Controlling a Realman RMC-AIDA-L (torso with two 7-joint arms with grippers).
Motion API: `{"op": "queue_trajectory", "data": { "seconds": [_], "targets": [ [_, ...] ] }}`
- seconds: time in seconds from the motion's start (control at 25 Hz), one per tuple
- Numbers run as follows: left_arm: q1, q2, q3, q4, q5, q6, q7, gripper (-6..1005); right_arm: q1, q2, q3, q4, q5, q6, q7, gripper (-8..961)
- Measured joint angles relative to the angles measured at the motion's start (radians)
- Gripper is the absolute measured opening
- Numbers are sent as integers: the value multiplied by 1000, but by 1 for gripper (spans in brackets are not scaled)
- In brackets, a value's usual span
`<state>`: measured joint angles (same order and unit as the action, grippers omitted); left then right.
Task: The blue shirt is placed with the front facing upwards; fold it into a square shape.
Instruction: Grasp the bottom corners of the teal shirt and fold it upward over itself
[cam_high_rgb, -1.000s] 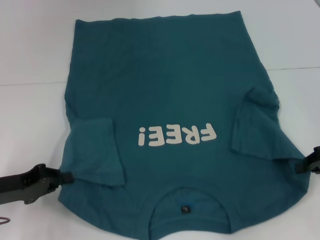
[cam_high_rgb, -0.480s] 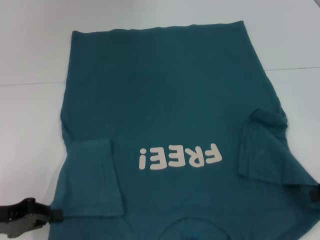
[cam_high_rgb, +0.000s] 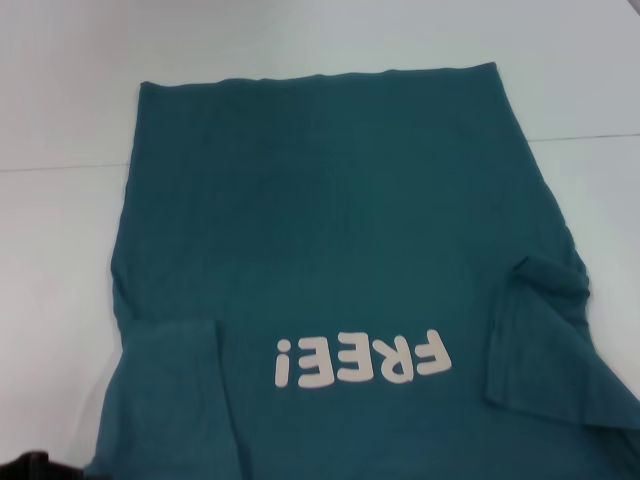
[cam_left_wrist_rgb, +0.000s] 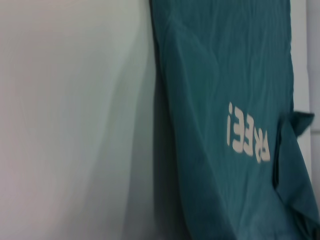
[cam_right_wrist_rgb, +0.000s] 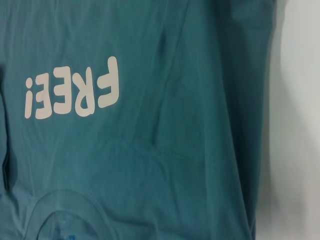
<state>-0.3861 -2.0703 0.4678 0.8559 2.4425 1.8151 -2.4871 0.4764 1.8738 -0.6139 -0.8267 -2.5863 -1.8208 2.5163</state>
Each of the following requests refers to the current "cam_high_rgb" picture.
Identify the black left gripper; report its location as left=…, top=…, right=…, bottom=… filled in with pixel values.
left=0, top=453, right=85, bottom=480

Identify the teal t-shirt with FREE print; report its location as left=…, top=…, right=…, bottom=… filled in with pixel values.
left=82, top=60, right=640, bottom=480

